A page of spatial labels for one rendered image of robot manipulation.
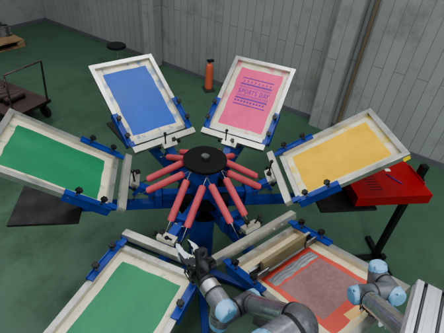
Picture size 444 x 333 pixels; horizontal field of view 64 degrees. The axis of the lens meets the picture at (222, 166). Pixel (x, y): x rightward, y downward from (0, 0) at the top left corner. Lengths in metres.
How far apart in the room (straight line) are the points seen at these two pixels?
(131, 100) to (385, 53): 3.33
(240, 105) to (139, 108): 0.88
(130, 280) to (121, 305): 0.16
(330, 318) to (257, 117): 1.84
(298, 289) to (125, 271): 1.03
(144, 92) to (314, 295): 2.16
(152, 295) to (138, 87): 1.81
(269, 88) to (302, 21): 2.23
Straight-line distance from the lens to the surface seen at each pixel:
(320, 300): 2.01
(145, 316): 2.15
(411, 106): 5.33
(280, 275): 2.13
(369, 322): 1.91
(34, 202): 2.89
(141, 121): 3.07
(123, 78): 3.27
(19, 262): 3.82
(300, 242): 2.23
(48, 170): 2.49
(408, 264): 4.11
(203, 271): 1.39
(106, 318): 2.18
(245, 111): 3.20
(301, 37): 5.44
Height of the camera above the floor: 2.85
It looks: 39 degrees down
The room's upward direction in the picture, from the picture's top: 5 degrees clockwise
